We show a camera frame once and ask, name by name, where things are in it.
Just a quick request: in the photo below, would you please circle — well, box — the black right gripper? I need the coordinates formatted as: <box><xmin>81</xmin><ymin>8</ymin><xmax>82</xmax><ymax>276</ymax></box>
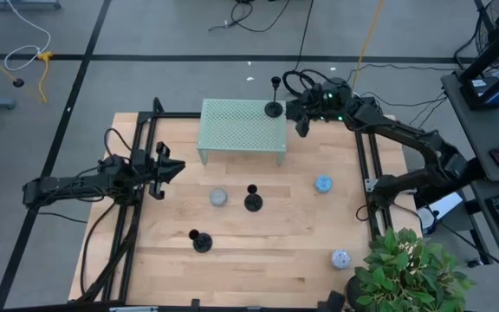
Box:
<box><xmin>285</xmin><ymin>84</ymin><xmax>327</xmax><ymax>139</ymax></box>

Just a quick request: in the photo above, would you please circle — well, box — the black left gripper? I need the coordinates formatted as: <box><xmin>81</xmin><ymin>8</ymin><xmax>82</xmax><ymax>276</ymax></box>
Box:
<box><xmin>130</xmin><ymin>141</ymin><xmax>186</xmax><ymax>201</ymax></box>

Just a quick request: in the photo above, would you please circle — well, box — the black candlestick holder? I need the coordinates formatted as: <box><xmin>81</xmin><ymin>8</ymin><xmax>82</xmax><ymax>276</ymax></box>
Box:
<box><xmin>243</xmin><ymin>184</ymin><xmax>264</xmax><ymax>213</ymax></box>
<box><xmin>264</xmin><ymin>75</ymin><xmax>285</xmax><ymax>119</ymax></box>
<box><xmin>188</xmin><ymin>229</ymin><xmax>214</xmax><ymax>254</ymax></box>

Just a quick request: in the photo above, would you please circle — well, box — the blue patterned small cup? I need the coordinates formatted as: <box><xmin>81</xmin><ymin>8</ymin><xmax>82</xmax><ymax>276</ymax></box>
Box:
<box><xmin>314</xmin><ymin>174</ymin><xmax>334</xmax><ymax>194</ymax></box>

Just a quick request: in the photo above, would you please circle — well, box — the purple floral small cup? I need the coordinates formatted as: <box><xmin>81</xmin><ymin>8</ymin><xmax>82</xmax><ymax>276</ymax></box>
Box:
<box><xmin>331</xmin><ymin>249</ymin><xmax>353</xmax><ymax>270</ymax></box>

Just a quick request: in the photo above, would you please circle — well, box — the green metal mesh shelf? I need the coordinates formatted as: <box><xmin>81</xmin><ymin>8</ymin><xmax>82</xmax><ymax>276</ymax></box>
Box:
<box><xmin>196</xmin><ymin>98</ymin><xmax>288</xmax><ymax>166</ymax></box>

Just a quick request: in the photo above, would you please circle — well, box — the grey desk cart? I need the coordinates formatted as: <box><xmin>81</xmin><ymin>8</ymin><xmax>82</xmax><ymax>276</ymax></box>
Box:
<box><xmin>440</xmin><ymin>71</ymin><xmax>499</xmax><ymax>286</ymax></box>

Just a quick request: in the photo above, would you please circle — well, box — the black plant pot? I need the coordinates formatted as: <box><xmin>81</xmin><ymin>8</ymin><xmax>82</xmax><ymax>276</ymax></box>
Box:
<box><xmin>346</xmin><ymin>275</ymin><xmax>364</xmax><ymax>312</ymax></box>

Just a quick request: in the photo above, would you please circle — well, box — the green leafy plant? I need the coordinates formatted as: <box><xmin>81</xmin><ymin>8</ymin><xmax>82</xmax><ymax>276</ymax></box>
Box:
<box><xmin>353</xmin><ymin>227</ymin><xmax>476</xmax><ymax>312</ymax></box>

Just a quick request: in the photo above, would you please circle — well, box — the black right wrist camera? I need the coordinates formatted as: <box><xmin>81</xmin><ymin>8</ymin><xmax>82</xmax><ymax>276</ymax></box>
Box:
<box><xmin>304</xmin><ymin>83</ymin><xmax>325</xmax><ymax>104</ymax></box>

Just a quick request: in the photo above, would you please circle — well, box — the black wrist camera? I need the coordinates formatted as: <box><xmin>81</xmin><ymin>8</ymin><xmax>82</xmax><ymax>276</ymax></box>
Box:
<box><xmin>304</xmin><ymin>83</ymin><xmax>325</xmax><ymax>104</ymax></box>
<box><xmin>129</xmin><ymin>148</ymin><xmax>149</xmax><ymax>175</ymax></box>

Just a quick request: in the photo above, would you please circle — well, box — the black right arm cable loop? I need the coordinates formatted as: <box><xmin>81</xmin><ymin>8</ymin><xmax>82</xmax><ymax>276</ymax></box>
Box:
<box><xmin>282</xmin><ymin>68</ymin><xmax>333</xmax><ymax>99</ymax></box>

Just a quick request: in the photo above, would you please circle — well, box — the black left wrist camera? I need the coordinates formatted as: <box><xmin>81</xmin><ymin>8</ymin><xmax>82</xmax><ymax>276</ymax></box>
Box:
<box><xmin>129</xmin><ymin>148</ymin><xmax>149</xmax><ymax>175</ymax></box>

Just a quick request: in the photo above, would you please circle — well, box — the black aluminium extrusion frame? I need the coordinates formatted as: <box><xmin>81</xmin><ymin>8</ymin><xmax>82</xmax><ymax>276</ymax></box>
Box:
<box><xmin>75</xmin><ymin>97</ymin><xmax>394</xmax><ymax>312</ymax></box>

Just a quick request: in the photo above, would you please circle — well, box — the long black floor cable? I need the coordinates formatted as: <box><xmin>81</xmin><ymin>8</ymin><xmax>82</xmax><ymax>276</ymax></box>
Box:
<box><xmin>294</xmin><ymin>0</ymin><xmax>315</xmax><ymax>71</ymax></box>

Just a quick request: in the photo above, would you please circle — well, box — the black floor cable tangle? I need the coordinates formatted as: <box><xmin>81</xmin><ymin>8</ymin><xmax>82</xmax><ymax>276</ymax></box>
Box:
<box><xmin>208</xmin><ymin>0</ymin><xmax>293</xmax><ymax>34</ymax></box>

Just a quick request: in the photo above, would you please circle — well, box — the black left arm cable bundle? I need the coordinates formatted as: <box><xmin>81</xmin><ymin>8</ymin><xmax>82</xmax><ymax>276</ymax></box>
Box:
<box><xmin>78</xmin><ymin>201</ymin><xmax>140</xmax><ymax>302</ymax></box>

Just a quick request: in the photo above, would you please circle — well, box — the yellow floor cable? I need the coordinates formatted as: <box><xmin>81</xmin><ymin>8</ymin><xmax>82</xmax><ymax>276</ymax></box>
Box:
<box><xmin>36</xmin><ymin>50</ymin><xmax>55</xmax><ymax>104</ymax></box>

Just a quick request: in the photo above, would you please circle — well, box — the white floor cable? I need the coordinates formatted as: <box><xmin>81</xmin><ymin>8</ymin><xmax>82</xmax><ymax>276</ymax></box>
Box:
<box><xmin>3</xmin><ymin>0</ymin><xmax>53</xmax><ymax>72</ymax></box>

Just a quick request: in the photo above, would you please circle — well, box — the black table-level camera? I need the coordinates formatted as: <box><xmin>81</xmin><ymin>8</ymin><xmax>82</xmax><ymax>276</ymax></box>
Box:
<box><xmin>316</xmin><ymin>289</ymin><xmax>347</xmax><ymax>312</ymax></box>

